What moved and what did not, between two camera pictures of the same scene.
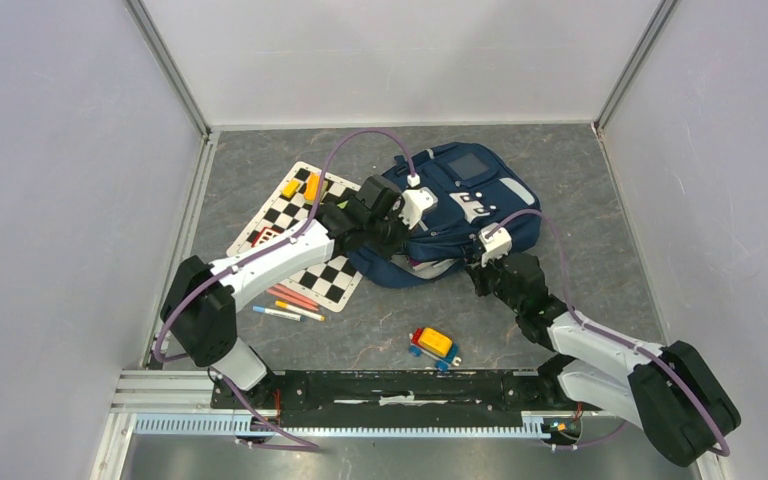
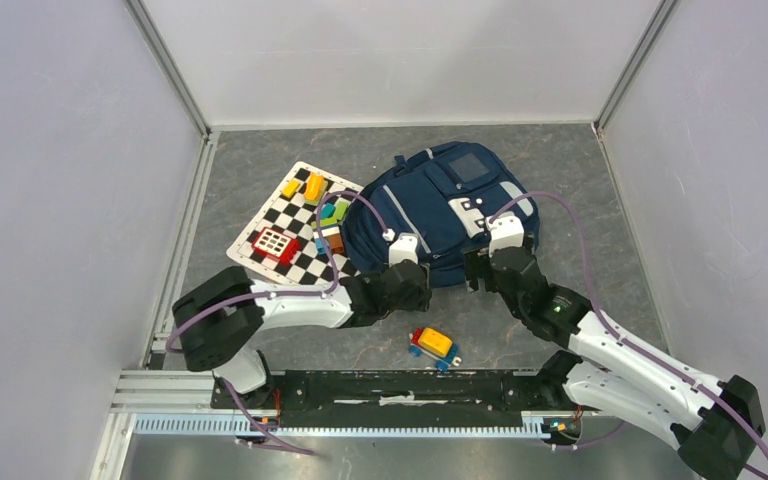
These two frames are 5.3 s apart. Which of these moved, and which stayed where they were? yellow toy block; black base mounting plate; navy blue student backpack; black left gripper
Moved: black left gripper
Stayed: navy blue student backpack; yellow toy block; black base mounting plate
